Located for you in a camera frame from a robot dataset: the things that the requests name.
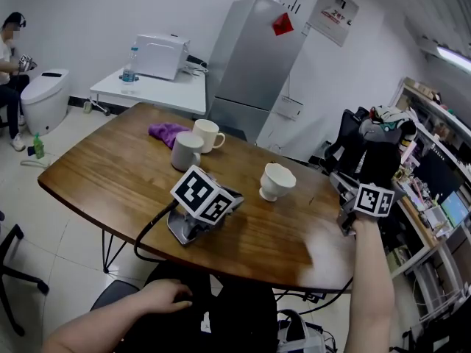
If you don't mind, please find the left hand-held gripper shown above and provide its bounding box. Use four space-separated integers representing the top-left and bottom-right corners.
167 165 244 247

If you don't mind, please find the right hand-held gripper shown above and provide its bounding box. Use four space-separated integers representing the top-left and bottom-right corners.
330 171 395 237

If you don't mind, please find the white bear-print cup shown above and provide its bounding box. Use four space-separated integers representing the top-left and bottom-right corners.
259 161 297 202

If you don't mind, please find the person's left forearm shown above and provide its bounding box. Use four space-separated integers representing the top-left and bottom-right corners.
40 287 166 353

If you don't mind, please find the person's right forearm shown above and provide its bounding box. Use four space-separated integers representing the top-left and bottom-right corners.
341 213 397 353

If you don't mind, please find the person's left hand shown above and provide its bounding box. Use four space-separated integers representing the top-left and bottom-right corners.
141 279 194 315

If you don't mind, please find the black mesh office chair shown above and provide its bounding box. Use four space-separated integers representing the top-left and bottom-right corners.
0 210 50 338
323 107 369 178

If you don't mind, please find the grey garment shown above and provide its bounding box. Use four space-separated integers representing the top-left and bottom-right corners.
358 118 404 146

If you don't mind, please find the cream white mug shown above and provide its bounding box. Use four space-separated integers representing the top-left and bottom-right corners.
192 118 226 154

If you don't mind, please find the grey mug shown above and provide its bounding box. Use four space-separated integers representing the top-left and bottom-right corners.
170 130 205 172

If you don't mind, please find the white shelving desk unit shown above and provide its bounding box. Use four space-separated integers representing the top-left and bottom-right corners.
389 76 471 319

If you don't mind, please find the white green patterned garment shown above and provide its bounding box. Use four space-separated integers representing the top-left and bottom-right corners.
369 104 419 150

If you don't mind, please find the pale green box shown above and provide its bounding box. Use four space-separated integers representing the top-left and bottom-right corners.
384 246 413 274

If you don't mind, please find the black monitor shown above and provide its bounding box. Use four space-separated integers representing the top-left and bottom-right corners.
417 147 468 205

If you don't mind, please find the purple cloth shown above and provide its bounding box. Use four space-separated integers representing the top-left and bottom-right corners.
147 122 192 149

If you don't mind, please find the person's black clothing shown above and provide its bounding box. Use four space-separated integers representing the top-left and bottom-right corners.
121 259 279 353

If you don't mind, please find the small lit tablet screen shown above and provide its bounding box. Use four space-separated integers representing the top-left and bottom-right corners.
440 191 471 227

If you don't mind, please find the black power strip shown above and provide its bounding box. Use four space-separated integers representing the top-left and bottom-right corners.
300 290 327 304

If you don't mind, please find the silver fridge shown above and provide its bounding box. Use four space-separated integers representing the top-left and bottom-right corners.
205 0 308 143

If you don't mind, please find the white side table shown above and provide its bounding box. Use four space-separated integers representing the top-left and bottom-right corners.
89 66 208 116

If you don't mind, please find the grey white backpack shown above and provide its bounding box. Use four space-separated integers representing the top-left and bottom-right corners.
275 309 328 353

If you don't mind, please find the dark grey seat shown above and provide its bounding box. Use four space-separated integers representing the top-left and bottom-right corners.
90 279 141 312

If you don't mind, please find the white boxy appliance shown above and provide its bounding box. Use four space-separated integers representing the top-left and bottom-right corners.
132 33 191 81

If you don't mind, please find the clear water bottle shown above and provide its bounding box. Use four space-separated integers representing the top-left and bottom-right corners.
120 46 139 95

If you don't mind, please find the ceiling tube light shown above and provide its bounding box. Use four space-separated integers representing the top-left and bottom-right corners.
436 46 471 74

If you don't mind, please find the red paper square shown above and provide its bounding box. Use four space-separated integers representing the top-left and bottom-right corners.
271 12 295 37

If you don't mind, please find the green plastic bottle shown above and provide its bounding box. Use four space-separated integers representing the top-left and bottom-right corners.
32 132 46 160

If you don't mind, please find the white smart toilet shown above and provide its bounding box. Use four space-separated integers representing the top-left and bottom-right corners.
20 68 70 136

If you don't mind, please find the small white wall box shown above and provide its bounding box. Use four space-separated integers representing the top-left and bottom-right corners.
281 94 305 121

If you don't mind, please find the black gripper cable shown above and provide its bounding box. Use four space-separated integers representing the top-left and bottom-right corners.
132 200 180 263

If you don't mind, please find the black adapter with cables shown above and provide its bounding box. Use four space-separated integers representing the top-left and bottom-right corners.
185 54 209 76

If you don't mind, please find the white wall panel box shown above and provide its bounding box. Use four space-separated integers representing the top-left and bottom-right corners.
307 0 360 47

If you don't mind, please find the white floor cable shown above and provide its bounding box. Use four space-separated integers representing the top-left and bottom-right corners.
20 158 51 171

